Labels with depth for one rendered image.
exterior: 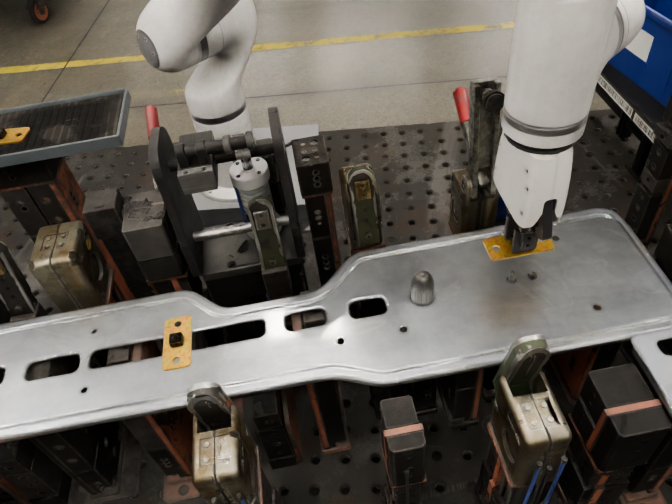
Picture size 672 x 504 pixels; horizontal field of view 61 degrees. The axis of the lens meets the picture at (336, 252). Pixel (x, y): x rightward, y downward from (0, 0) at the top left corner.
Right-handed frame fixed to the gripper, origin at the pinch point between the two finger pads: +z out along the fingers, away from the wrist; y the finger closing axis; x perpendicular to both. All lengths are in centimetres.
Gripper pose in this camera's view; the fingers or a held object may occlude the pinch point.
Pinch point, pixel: (521, 231)
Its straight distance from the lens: 76.1
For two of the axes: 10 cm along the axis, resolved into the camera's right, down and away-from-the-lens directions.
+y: 1.5, 7.1, -6.9
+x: 9.8, -1.8, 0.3
